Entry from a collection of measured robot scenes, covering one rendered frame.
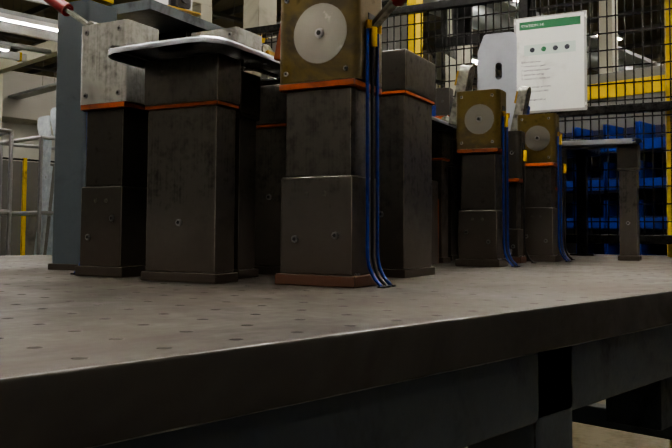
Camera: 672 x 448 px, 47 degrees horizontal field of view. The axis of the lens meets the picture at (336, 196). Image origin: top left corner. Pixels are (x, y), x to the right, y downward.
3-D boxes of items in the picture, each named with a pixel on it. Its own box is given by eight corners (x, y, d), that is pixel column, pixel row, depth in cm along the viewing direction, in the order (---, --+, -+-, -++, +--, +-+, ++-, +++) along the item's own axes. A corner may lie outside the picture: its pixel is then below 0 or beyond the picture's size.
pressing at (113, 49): (231, 36, 89) (232, 23, 89) (88, 56, 100) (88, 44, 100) (529, 151, 211) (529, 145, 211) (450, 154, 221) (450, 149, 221)
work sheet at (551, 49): (587, 109, 237) (586, 9, 238) (514, 114, 248) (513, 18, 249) (588, 110, 239) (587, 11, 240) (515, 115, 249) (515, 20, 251)
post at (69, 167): (81, 270, 123) (87, -3, 125) (47, 269, 127) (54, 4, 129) (115, 269, 130) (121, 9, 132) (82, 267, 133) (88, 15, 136)
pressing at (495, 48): (516, 149, 218) (516, 30, 220) (477, 151, 224) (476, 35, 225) (517, 150, 219) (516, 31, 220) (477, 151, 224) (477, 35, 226)
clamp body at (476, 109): (514, 269, 147) (513, 86, 148) (454, 268, 152) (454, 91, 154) (523, 268, 152) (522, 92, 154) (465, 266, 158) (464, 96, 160)
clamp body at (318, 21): (376, 293, 87) (378, -25, 89) (272, 288, 94) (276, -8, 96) (406, 288, 95) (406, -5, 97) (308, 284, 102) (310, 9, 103)
